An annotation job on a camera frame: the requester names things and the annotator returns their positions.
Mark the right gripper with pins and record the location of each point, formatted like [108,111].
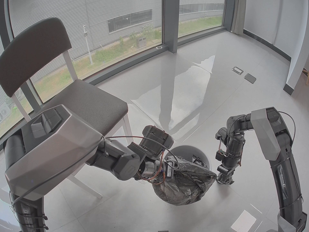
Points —
[233,158]

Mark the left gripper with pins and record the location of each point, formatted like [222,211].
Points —
[154,170]

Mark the black plastic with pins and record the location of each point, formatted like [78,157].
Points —
[225,180]

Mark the black plastic bag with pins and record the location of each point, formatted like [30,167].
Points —
[183,182]

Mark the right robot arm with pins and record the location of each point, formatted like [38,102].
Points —
[268,134]

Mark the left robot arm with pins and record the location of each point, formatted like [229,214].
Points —
[55,148]

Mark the white trash bin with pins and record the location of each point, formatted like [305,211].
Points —
[185,151]

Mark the window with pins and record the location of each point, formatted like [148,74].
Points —
[96,20]

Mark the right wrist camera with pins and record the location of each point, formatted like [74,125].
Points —
[221,133]

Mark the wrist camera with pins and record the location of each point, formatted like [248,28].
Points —
[221,133]
[155,140]

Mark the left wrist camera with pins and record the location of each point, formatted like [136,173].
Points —
[155,140]

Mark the grey chair with white frame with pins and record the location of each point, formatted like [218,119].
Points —
[82,105]

